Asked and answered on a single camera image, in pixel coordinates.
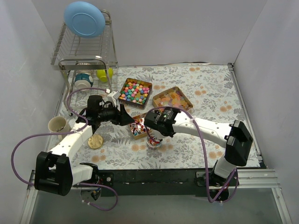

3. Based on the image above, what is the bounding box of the tin of lollipops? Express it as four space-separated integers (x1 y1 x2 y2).
128 113 152 140

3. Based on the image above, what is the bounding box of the clear glass bowl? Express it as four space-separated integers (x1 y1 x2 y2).
147 137 162 148

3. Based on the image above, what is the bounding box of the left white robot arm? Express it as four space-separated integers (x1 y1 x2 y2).
34 95 134 196

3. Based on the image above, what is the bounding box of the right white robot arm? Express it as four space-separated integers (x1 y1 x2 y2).
144 107 253 186

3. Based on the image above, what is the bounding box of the tin of star candies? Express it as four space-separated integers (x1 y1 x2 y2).
118 78 152 110

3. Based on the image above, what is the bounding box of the gold round lid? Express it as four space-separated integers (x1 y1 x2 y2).
88 134 103 149

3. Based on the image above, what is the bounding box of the yellow-green bowl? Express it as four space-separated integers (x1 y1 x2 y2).
96 68 114 82

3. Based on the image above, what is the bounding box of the teal and white bowl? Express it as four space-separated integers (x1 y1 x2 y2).
74 72 93 89

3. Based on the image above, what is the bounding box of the beige paper cup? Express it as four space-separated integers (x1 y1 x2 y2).
48 116 71 133

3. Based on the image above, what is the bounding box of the floral table mat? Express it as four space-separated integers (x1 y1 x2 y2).
71 65 246 169

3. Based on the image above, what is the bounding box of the patterned small bowl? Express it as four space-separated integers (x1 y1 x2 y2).
76 62 92 73

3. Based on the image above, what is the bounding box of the metal dish rack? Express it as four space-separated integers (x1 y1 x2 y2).
51 10 118 108

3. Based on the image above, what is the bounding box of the blue plate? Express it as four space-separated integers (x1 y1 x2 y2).
64 1 106 38

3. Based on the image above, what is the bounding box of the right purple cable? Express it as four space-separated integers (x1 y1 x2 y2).
146 107 240 203

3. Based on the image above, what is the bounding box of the purple cable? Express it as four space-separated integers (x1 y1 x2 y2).
11 87 119 211
146 107 240 203

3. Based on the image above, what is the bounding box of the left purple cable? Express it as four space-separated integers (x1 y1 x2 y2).
11 87 119 211

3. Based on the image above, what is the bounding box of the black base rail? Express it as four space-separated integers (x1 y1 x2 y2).
85 168 207 197

